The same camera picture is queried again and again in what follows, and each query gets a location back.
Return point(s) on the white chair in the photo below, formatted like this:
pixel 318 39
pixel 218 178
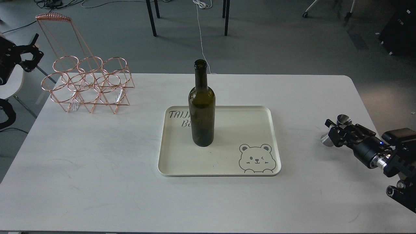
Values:
pixel 12 87

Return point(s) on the copper wire wine rack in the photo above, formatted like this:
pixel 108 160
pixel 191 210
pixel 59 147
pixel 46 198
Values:
pixel 85 80

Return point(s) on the black cabinet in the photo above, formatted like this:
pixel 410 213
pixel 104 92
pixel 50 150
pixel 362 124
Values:
pixel 398 36

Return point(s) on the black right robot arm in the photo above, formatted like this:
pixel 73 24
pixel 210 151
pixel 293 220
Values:
pixel 394 154

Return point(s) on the steel double jigger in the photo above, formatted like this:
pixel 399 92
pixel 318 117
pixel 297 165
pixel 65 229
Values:
pixel 334 137

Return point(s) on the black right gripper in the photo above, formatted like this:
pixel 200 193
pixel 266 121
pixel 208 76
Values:
pixel 367 148

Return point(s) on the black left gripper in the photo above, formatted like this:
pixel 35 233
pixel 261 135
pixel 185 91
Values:
pixel 10 56

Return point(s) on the dark green wine bottle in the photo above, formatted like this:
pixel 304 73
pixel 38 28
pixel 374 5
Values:
pixel 201 101

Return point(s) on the cream bear serving tray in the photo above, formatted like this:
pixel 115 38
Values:
pixel 244 144

